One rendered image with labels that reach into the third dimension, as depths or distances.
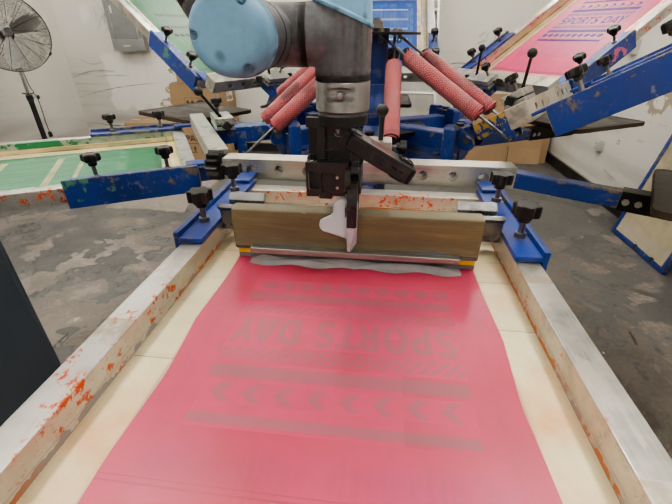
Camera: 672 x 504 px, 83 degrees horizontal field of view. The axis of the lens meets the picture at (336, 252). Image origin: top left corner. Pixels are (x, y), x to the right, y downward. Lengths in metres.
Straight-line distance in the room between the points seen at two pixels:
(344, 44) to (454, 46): 4.32
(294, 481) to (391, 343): 0.21
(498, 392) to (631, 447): 0.12
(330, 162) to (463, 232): 0.23
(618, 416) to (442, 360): 0.17
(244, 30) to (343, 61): 0.17
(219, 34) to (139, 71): 5.23
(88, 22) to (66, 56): 0.54
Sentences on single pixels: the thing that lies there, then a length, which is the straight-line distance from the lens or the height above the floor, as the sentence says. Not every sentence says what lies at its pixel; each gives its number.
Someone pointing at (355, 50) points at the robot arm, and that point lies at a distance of 0.54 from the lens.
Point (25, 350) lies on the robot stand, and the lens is 0.85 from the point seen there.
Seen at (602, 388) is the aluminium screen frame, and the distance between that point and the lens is 0.49.
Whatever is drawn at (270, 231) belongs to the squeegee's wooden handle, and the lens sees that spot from 0.65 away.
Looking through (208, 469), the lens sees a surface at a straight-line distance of 0.42.
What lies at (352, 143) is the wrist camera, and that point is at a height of 1.16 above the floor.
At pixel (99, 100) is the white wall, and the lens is 6.01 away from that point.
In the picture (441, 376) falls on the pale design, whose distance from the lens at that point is 0.48.
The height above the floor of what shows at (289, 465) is 0.95.
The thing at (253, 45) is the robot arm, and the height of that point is 1.29.
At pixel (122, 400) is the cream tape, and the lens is 0.50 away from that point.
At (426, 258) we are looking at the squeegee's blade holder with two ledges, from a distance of 0.63.
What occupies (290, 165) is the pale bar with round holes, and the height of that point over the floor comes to 1.03.
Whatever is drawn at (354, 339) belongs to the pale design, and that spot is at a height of 0.95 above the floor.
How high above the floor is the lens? 1.30
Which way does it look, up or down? 29 degrees down
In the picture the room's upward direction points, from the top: straight up
